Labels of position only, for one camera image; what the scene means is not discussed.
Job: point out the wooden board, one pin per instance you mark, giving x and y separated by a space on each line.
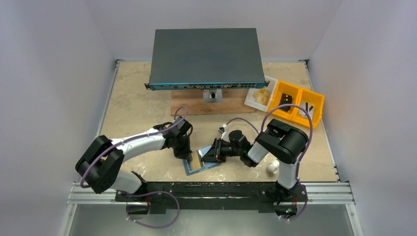
233 102

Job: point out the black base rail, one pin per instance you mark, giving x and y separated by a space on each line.
264 197

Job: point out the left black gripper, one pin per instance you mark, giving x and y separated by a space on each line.
185 153

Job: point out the black block in bin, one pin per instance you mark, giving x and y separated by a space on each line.
286 99

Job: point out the grey network switch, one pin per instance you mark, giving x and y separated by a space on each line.
224 58

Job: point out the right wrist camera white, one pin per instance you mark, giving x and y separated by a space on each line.
222 130

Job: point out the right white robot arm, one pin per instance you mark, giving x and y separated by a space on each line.
285 142

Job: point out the white black card in bin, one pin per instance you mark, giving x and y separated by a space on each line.
310 109

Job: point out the amber item in tray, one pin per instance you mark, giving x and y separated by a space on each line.
262 96

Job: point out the white pvc pipe fitting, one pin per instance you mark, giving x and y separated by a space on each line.
273 167

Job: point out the yellow bin right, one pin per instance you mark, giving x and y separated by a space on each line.
313 103

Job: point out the white tray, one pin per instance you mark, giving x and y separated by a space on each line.
271 87

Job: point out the yellow bin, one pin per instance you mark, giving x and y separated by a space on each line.
285 93
313 103

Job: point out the grey card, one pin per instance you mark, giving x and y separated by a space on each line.
196 163

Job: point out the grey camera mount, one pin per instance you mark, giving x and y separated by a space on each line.
212 95

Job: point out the yellow bin left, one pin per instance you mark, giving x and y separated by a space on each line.
285 93

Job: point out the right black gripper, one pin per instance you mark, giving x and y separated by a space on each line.
217 150

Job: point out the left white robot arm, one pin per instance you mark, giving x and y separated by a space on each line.
100 165

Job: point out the blue card holder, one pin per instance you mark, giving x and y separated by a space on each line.
207 165

